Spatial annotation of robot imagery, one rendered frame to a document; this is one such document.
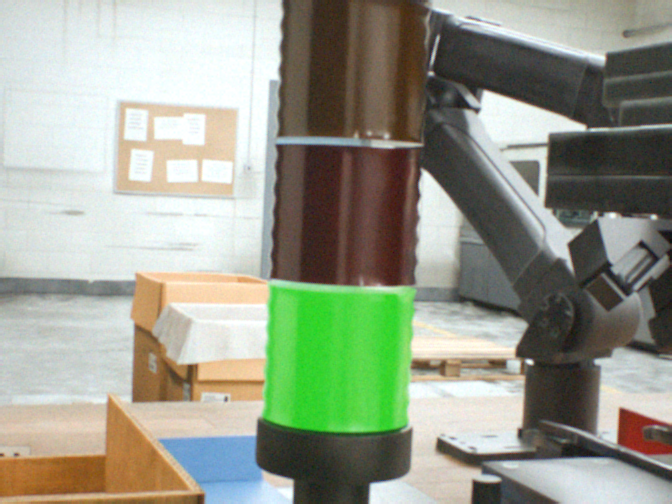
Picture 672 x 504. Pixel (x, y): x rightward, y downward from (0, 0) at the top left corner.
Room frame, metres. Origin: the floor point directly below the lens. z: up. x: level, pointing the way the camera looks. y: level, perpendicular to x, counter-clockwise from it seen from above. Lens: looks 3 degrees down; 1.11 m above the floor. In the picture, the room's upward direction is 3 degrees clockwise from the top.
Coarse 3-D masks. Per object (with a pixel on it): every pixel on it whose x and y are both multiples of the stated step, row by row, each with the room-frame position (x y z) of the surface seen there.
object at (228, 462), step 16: (176, 448) 0.71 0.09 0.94; (192, 448) 0.71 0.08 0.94; (208, 448) 0.71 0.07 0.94; (224, 448) 0.72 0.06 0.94; (240, 448) 0.72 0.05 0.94; (192, 464) 0.70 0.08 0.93; (208, 464) 0.71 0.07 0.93; (224, 464) 0.71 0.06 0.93; (240, 464) 0.72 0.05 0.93; (208, 480) 0.70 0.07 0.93; (224, 480) 0.71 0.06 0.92; (240, 480) 0.71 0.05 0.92; (256, 480) 0.71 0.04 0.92; (208, 496) 0.67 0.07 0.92; (224, 496) 0.67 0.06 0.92; (240, 496) 0.67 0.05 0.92; (256, 496) 0.67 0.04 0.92; (272, 496) 0.68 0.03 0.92
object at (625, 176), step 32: (608, 64) 0.56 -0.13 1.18; (640, 64) 0.53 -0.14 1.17; (608, 96) 0.55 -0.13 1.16; (640, 96) 0.53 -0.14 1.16; (640, 128) 0.47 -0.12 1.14; (576, 160) 0.51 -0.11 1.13; (608, 160) 0.49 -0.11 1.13; (640, 160) 0.47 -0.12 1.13; (544, 192) 0.54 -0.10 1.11; (576, 192) 0.51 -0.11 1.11; (608, 192) 0.49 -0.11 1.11; (640, 192) 0.47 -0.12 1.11
